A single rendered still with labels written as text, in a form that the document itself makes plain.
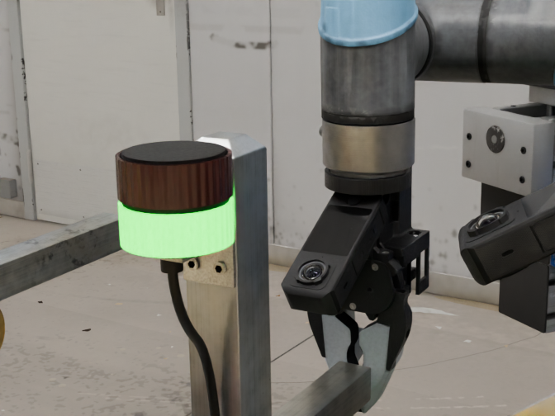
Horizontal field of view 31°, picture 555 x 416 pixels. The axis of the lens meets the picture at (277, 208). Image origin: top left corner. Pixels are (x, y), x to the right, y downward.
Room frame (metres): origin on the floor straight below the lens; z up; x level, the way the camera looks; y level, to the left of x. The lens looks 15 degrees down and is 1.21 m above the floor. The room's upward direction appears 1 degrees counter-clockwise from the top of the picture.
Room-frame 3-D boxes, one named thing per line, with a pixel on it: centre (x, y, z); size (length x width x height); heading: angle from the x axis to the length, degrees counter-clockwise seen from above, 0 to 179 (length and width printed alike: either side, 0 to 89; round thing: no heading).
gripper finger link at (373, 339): (0.81, -0.09, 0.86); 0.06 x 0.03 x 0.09; 150
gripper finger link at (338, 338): (0.83, -0.06, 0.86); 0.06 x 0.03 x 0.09; 150
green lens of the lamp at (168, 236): (0.51, 0.05, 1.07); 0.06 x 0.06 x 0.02
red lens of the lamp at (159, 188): (0.51, 0.05, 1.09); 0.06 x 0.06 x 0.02
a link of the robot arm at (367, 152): (0.81, -0.07, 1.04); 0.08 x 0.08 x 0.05
